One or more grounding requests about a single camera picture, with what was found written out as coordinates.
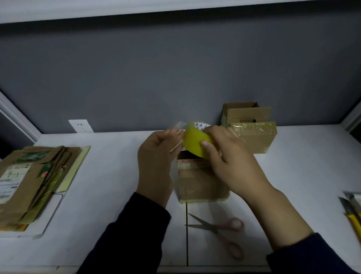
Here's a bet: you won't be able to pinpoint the taped brown cardboard box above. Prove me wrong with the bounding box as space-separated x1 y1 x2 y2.
176 150 231 204

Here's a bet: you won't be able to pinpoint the person's right forearm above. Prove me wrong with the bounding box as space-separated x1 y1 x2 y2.
243 186 359 274

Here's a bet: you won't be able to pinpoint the person's left forearm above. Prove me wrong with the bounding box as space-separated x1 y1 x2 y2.
76 192 172 274

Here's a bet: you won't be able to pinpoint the pink-handled scissors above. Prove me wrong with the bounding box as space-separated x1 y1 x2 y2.
185 213 245 260

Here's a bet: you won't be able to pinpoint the white green-edged flat board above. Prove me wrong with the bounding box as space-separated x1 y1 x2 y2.
0 145 91 239

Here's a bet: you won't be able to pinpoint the open brown cardboard box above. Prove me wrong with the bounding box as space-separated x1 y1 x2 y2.
221 102 278 155

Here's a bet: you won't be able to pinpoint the stack of flattened cardboard boxes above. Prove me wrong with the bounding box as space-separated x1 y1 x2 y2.
0 145 82 232

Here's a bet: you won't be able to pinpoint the yellow-handled utility knife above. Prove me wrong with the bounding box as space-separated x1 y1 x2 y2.
338 197 361 241

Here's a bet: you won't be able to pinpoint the yellow packing tape roll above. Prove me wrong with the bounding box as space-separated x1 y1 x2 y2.
169 121 216 159

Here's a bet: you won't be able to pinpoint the person's right hand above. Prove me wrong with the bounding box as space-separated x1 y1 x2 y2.
200 125 273 202

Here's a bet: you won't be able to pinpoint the person's left hand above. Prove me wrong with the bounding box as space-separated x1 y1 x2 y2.
137 128 185 208

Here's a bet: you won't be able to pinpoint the white wall socket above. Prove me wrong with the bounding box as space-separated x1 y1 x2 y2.
68 119 94 133

